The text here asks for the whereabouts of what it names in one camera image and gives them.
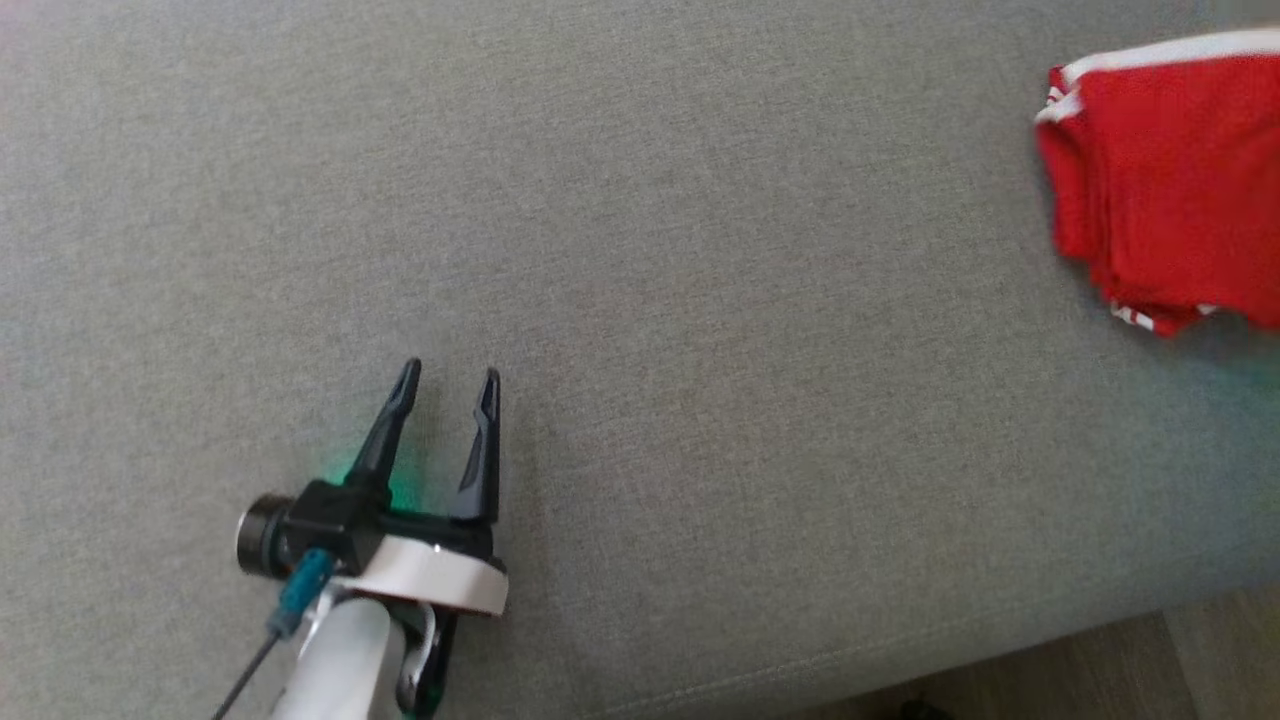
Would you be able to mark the red white striped garment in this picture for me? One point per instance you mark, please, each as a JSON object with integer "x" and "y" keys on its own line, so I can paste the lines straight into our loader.
{"x": 1150, "y": 320}

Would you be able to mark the red and white sports jersey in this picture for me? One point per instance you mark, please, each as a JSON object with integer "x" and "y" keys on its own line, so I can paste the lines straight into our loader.
{"x": 1180, "y": 170}

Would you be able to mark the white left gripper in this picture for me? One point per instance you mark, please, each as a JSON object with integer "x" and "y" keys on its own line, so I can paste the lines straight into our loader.
{"x": 440, "y": 578}

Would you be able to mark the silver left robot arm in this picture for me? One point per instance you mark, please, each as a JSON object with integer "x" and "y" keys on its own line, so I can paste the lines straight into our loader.
{"x": 345, "y": 665}

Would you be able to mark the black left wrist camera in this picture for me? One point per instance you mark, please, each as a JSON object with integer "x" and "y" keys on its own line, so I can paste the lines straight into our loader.
{"x": 320, "y": 525}

